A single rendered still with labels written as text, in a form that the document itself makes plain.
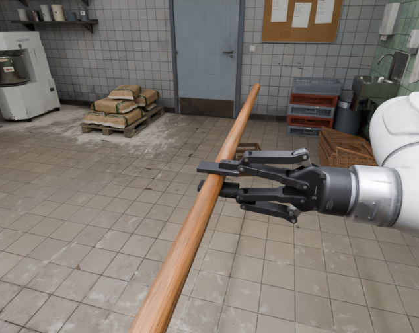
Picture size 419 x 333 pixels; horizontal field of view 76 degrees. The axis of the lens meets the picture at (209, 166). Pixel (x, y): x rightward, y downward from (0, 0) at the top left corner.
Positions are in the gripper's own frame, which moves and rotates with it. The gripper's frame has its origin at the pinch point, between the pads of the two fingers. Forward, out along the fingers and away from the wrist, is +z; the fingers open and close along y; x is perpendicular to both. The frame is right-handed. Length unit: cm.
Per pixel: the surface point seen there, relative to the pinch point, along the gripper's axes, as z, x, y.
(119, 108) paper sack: 200, 288, 77
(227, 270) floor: 11, 84, 119
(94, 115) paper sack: 240, 285, 90
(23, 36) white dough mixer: 382, 344, -10
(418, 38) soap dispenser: -127, 266, -11
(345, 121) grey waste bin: -103, 347, 94
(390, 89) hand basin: -124, 284, 38
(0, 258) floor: 164, 57, 118
